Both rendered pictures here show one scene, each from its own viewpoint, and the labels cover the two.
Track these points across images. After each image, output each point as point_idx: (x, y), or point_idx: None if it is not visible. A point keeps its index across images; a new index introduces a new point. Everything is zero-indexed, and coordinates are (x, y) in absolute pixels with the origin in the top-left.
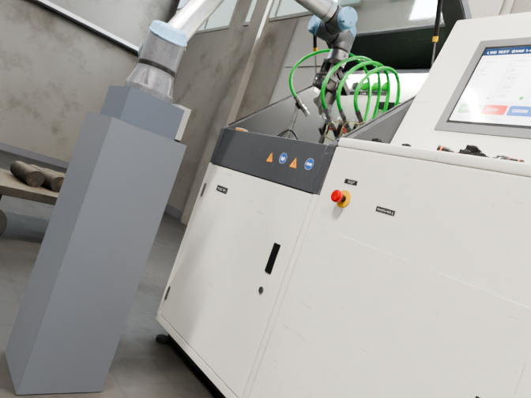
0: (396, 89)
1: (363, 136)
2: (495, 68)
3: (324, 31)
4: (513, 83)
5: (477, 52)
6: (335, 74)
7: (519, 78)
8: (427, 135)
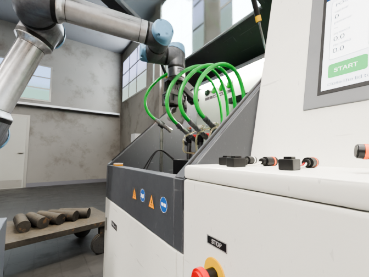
0: (238, 83)
1: (216, 148)
2: (357, 3)
3: (151, 55)
4: None
5: (316, 3)
6: (178, 89)
7: None
8: (297, 120)
